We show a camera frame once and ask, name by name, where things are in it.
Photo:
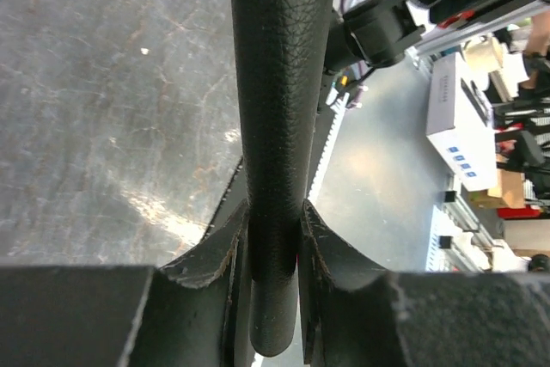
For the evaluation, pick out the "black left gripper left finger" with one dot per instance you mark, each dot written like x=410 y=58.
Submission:
x=192 y=312

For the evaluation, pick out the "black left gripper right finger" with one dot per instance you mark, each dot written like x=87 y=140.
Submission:
x=357 y=313

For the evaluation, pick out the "black zippered tool case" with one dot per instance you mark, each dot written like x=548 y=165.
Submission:
x=280 y=47

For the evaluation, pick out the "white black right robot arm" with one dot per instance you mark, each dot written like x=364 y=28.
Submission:
x=379 y=31

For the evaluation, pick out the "white cardboard box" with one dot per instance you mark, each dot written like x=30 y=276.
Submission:
x=459 y=124

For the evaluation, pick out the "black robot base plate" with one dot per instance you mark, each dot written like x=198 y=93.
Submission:
x=233 y=195

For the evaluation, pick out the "blue slotted cable duct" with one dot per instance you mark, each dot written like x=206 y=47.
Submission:
x=327 y=127

